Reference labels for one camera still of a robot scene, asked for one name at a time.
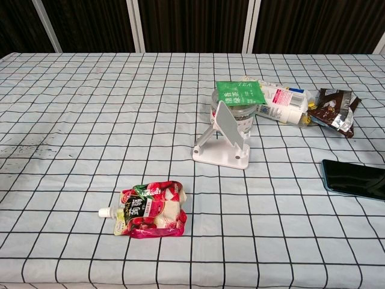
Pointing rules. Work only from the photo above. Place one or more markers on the clear plastic jar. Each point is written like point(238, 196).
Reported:
point(247, 117)

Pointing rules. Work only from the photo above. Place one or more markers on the brown chocolate wrapper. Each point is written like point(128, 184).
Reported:
point(331, 111)

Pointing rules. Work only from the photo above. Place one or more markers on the dark slatted partition panel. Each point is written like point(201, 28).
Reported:
point(192, 24)
point(15, 24)
point(90, 24)
point(316, 24)

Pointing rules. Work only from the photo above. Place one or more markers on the black smartphone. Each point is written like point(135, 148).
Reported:
point(355, 180)

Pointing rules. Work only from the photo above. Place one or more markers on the white phone stand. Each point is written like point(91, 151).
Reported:
point(222, 159)

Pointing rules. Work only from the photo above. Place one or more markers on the light blue checkered tablecloth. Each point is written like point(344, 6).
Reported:
point(90, 120)

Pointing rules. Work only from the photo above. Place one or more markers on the white partition frame post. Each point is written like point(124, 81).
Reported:
point(252, 27)
point(48, 27)
point(379, 45)
point(136, 27)

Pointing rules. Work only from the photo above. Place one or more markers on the red jelly drink pouch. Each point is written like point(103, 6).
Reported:
point(156, 210)

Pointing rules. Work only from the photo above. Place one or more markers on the small yellow packet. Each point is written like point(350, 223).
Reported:
point(306, 120)

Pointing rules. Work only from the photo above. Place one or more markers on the green tea packet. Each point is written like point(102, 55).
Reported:
point(240, 93)

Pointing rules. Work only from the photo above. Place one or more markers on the white snack package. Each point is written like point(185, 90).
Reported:
point(282, 102)

